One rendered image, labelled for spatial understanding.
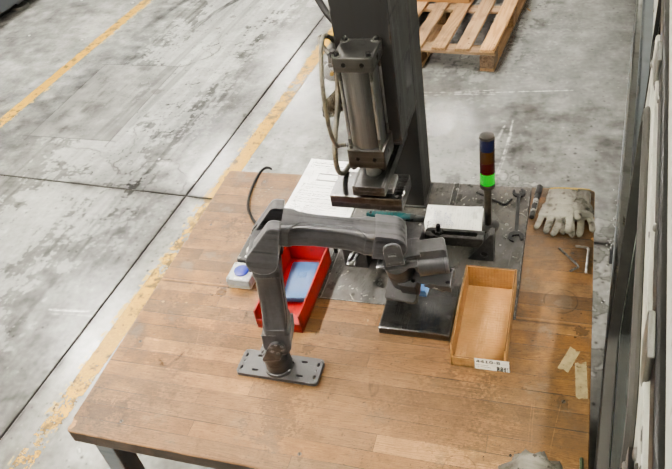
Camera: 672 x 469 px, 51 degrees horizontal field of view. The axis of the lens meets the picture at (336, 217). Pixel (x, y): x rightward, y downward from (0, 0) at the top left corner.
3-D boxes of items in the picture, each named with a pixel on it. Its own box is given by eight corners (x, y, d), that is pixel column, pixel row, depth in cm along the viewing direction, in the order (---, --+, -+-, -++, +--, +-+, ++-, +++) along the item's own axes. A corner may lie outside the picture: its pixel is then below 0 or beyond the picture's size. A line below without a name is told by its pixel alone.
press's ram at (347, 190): (332, 218, 176) (312, 117, 157) (358, 156, 194) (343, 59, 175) (403, 223, 170) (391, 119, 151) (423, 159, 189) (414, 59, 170)
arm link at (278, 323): (295, 332, 161) (280, 224, 140) (292, 355, 156) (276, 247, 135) (268, 332, 161) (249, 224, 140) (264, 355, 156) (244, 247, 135)
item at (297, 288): (281, 305, 179) (279, 297, 177) (293, 262, 190) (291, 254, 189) (308, 305, 178) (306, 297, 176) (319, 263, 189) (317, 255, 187)
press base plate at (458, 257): (262, 298, 187) (260, 290, 185) (317, 182, 222) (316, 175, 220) (514, 327, 167) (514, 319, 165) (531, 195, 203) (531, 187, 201)
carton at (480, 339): (451, 367, 158) (449, 344, 153) (467, 287, 176) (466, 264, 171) (509, 375, 155) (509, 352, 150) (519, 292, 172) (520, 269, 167)
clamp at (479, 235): (425, 256, 186) (423, 228, 179) (428, 247, 188) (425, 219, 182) (483, 261, 181) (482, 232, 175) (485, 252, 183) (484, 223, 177)
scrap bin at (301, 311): (258, 327, 175) (252, 311, 171) (290, 258, 193) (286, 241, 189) (303, 333, 172) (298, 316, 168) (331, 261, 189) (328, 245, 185)
